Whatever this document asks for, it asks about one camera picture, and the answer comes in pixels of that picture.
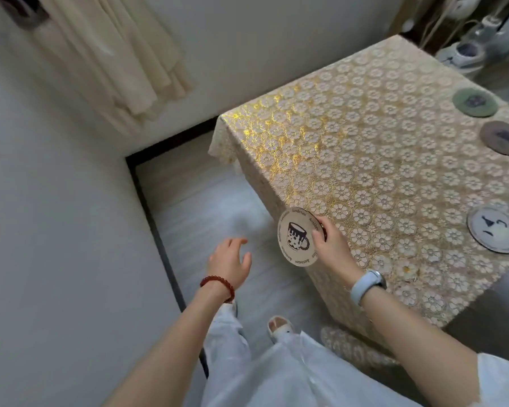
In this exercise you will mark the person's right hand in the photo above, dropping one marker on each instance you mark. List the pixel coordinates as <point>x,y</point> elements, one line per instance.
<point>337,254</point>

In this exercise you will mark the person's left hand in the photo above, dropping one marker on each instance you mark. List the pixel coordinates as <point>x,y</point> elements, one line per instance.
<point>225,267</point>

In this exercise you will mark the person's right thumb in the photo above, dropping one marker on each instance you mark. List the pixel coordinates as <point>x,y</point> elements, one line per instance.
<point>318,240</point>

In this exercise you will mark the person's left thumb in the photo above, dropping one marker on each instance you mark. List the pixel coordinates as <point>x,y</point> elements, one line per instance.
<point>247,261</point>

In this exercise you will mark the beige coaster with cup print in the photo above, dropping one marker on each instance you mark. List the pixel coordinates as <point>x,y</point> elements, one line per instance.
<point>297,237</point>

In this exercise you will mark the person's right forearm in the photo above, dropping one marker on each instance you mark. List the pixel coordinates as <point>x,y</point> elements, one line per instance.
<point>411,330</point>

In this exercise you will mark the person's left forearm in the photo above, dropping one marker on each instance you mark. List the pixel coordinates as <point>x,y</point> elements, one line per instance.
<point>169,347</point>

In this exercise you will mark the pale blue wristwatch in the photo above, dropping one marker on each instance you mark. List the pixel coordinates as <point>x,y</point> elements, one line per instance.
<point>364,284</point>

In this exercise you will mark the white sandal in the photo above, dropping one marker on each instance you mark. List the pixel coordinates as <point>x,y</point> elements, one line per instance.
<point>280,327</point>

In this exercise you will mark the gold floral lace tablecloth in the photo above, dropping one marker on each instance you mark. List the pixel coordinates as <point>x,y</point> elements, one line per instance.
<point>386,165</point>

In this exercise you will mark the black baseboard strip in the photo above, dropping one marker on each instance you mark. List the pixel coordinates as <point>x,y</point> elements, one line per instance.
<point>152,224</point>

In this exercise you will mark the white trousers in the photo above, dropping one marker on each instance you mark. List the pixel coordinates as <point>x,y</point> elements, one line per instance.
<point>280,372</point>

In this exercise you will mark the white round coaster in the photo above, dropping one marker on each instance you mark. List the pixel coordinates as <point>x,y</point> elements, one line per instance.
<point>495,229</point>

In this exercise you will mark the green round coaster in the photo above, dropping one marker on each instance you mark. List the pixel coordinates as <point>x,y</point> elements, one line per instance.
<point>475,102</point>

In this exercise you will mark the brown round coaster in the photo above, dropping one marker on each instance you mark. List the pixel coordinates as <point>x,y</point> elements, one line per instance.
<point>504,138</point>

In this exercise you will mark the white grey slipper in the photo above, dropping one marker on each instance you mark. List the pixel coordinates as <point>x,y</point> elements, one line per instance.
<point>461,57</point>

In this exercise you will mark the white sleeve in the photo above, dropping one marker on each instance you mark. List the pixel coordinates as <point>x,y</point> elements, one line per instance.
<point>504,381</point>

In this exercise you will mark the cream hanging curtain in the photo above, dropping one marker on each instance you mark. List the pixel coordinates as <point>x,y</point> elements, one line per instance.
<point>123,59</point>

